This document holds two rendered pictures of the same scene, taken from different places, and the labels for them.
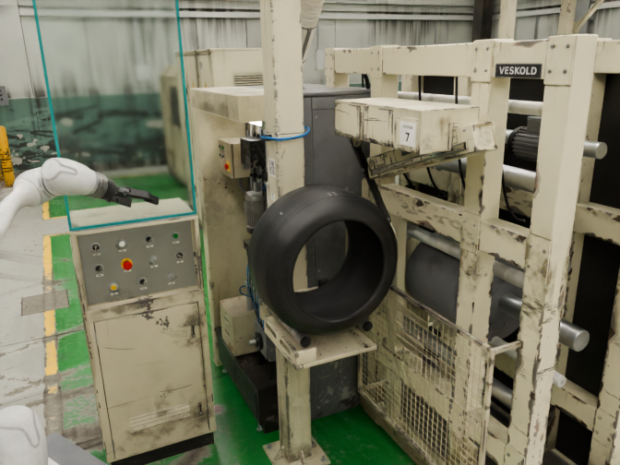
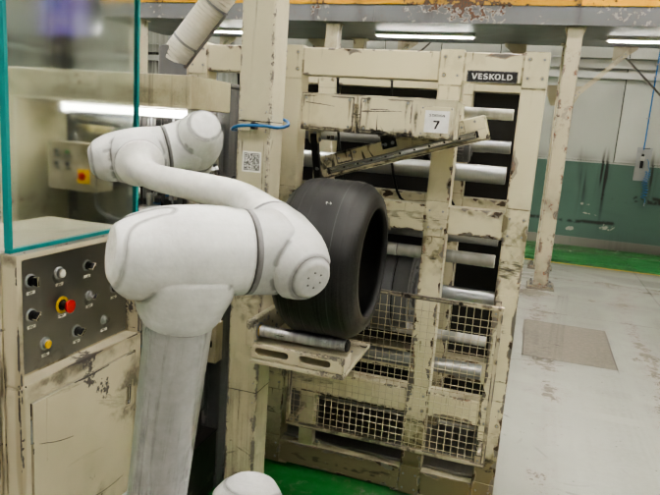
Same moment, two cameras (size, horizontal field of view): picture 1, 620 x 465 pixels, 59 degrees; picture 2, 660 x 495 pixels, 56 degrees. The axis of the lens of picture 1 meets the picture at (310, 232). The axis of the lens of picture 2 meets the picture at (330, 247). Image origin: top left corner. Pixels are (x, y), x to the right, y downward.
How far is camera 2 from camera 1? 173 cm
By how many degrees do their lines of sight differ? 47
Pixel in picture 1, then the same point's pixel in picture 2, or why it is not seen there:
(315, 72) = not seen: outside the picture
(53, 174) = (215, 132)
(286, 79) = (279, 61)
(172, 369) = (107, 457)
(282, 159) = (271, 150)
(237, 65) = not seen: outside the picture
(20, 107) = not seen: outside the picture
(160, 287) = (92, 337)
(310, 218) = (366, 204)
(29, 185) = (156, 150)
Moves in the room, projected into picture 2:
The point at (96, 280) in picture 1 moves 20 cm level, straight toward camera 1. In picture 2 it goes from (27, 336) to (83, 350)
